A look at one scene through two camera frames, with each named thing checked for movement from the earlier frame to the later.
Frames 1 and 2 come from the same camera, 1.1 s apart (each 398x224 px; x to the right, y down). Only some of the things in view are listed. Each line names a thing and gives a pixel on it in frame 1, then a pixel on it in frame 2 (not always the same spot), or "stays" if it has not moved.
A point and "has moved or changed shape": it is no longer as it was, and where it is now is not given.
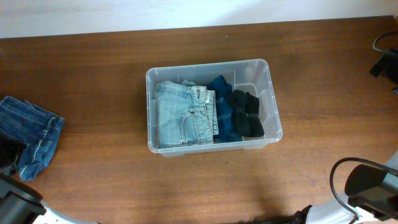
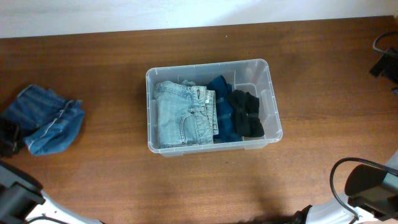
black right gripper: x=388 y=66 stays
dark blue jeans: x=39 y=129 has moved or changed shape
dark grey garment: x=245 y=110 stays
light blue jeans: x=186 y=115 stays
